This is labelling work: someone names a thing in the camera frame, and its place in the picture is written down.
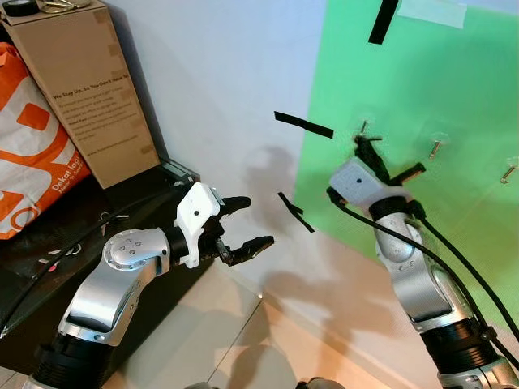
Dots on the black table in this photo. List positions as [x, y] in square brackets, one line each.
[49, 275]

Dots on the green wall sheet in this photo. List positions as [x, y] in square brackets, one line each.
[438, 89]

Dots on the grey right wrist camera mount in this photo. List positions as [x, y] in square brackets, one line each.
[355, 185]

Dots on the orange and white bag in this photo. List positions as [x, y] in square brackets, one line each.
[32, 154]

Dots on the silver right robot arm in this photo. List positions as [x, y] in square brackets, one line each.
[413, 284]

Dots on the clear tape piece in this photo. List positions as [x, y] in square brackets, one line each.
[434, 11]

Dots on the grey robot foot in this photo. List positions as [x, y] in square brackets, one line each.
[310, 383]

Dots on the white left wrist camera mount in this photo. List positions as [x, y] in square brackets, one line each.
[195, 212]

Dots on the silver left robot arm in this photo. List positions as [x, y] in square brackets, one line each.
[122, 279]

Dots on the brown printed cardboard box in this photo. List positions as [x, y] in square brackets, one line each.
[89, 89]

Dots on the black tape roll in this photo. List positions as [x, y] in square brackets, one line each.
[19, 6]

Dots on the wide black tape strip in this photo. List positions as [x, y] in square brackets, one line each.
[383, 22]

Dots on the clear adhesive metal hook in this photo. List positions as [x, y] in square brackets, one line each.
[364, 126]
[436, 147]
[508, 171]

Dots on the long black tape strip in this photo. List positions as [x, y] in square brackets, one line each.
[304, 125]

